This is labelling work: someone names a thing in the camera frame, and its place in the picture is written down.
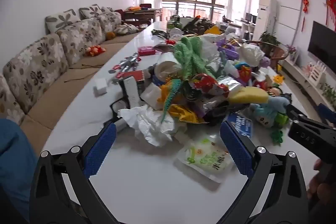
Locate black television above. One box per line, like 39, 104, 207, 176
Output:
308, 21, 336, 68

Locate white foam block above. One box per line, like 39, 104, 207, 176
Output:
94, 78, 109, 95

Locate red box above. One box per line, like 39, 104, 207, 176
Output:
122, 70, 145, 83

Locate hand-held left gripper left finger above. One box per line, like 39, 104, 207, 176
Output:
29, 120, 124, 224

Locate white plastic bag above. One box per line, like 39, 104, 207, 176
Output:
240, 43, 265, 67

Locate floral throw pillow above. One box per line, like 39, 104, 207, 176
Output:
79, 4, 103, 20
45, 9, 80, 33

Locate green toy dinosaur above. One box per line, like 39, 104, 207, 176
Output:
161, 78, 183, 122

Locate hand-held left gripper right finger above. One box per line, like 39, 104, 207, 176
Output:
219, 119, 307, 224

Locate dark wooden desk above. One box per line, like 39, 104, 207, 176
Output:
123, 7, 162, 28

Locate crumpled white tissue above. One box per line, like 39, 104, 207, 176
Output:
118, 105, 179, 147

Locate silver foil packet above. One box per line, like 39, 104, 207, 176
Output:
218, 76, 242, 90

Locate silver and red wrappers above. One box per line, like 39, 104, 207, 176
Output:
113, 53, 142, 72

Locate white and green pouch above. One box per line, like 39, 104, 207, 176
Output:
175, 135, 234, 182

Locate white television cabinet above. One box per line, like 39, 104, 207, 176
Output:
278, 56, 336, 111

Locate brown wooden chair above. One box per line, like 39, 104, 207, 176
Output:
270, 44, 286, 67

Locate green leaf toy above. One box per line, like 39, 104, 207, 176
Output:
270, 119, 289, 144

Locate green potted plant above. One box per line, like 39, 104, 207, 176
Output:
260, 31, 279, 48

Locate green knitted cloth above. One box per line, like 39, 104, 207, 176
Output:
175, 36, 214, 80

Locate pink box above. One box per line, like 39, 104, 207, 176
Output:
138, 46, 155, 56

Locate light blue plush toy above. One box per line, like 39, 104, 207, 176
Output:
251, 95, 292, 130

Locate red knot wall decoration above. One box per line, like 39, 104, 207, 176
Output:
302, 0, 310, 31

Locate white standing air conditioner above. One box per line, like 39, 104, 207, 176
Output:
256, 0, 278, 41

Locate red snack wrapper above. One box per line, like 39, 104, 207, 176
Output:
188, 74, 229, 98

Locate red and yellow toy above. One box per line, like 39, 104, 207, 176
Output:
238, 64, 252, 80

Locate person's right hand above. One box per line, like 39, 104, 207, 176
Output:
307, 158, 336, 214

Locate purple toy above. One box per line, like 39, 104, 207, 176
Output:
217, 40, 240, 60

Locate person's blue clothing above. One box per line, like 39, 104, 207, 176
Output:
0, 118, 38, 224

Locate round floral cushion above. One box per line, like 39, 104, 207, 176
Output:
114, 24, 139, 35

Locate orange plush toy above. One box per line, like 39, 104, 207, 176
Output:
84, 45, 106, 57

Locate blue packet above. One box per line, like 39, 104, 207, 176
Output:
228, 112, 254, 138

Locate pink rack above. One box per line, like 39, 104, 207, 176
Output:
307, 63, 327, 81

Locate floral beige sofa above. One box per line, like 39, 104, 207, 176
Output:
0, 4, 147, 156

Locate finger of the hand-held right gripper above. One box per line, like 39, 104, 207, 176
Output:
316, 103, 336, 127
285, 103, 307, 123

